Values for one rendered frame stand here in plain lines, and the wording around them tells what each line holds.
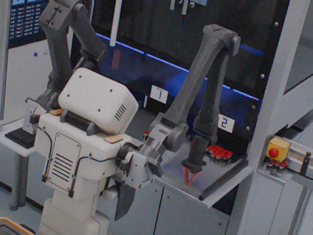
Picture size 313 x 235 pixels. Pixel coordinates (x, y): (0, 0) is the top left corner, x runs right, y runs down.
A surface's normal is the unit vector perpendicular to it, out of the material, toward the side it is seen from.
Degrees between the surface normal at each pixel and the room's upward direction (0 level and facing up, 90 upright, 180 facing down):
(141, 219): 90
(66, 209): 82
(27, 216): 0
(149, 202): 90
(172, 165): 0
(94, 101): 48
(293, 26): 90
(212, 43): 60
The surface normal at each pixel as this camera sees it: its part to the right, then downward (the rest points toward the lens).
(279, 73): -0.55, 0.28
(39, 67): 0.80, 0.39
